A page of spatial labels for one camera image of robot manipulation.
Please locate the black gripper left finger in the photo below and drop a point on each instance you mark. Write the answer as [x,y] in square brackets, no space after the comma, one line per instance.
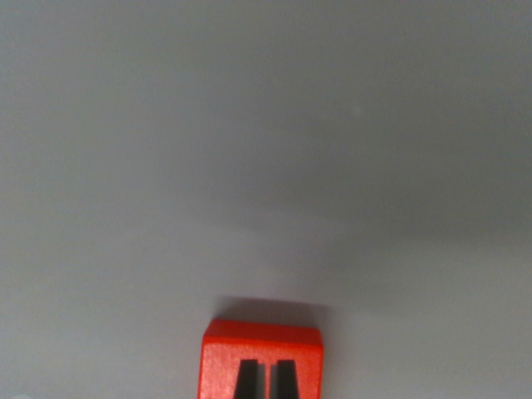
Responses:
[247,380]

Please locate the red block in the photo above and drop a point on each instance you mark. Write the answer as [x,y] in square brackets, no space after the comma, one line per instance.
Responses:
[262,341]

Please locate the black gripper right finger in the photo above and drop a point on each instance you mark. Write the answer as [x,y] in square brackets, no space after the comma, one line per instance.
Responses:
[287,380]

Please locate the white plastic tray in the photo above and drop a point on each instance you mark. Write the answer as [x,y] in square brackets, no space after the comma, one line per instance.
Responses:
[266,145]

